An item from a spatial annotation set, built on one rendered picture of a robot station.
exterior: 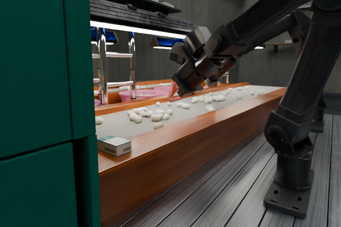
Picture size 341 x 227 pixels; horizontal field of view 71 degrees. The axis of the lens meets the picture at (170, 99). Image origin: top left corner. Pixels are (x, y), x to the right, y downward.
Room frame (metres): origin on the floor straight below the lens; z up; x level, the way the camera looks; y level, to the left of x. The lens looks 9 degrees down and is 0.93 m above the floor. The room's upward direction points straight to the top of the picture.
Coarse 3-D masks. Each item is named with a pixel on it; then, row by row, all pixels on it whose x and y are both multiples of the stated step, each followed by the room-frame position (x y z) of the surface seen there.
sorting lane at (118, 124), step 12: (228, 96) 1.32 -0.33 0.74; (252, 96) 1.32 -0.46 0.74; (156, 108) 0.96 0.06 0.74; (168, 108) 0.96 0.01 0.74; (180, 108) 0.96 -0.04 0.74; (192, 108) 0.96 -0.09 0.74; (204, 108) 0.96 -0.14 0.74; (216, 108) 0.96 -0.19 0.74; (108, 120) 0.76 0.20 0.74; (120, 120) 0.76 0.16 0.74; (132, 120) 0.76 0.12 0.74; (144, 120) 0.76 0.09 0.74; (168, 120) 0.76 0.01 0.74; (180, 120) 0.76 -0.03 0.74; (96, 132) 0.62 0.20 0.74; (108, 132) 0.62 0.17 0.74; (120, 132) 0.62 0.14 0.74; (132, 132) 0.62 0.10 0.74; (144, 132) 0.62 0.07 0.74
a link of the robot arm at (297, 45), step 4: (292, 28) 0.98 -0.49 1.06; (296, 28) 0.95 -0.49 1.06; (292, 32) 0.97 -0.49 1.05; (296, 32) 0.94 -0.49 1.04; (292, 36) 0.97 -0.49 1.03; (296, 36) 0.95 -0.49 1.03; (300, 36) 0.92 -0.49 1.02; (292, 40) 0.98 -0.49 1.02; (296, 40) 0.97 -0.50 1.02; (300, 40) 0.92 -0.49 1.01; (304, 40) 0.92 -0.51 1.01; (296, 44) 0.96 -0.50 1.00; (300, 44) 0.93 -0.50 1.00; (296, 48) 0.96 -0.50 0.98; (300, 48) 0.94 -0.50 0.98; (296, 52) 0.97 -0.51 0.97; (300, 52) 0.94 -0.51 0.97
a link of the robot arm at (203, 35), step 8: (192, 32) 0.67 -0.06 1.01; (200, 32) 0.65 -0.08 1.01; (208, 32) 0.67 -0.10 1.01; (184, 40) 0.69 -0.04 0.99; (192, 40) 0.67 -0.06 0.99; (200, 40) 0.65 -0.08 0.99; (208, 40) 0.59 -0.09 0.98; (216, 40) 0.57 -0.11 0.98; (192, 48) 0.66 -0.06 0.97; (208, 48) 0.60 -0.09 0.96; (216, 48) 0.57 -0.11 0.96; (208, 56) 0.60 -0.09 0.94; (216, 56) 0.60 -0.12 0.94; (224, 56) 0.62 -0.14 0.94
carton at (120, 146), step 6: (102, 138) 0.44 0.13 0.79; (108, 138) 0.44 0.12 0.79; (114, 138) 0.44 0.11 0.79; (120, 138) 0.44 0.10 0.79; (102, 144) 0.42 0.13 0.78; (108, 144) 0.41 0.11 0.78; (114, 144) 0.40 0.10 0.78; (120, 144) 0.40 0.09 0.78; (126, 144) 0.41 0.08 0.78; (102, 150) 0.42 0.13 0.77; (108, 150) 0.41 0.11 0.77; (114, 150) 0.40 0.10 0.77; (120, 150) 0.40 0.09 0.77; (126, 150) 0.41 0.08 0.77
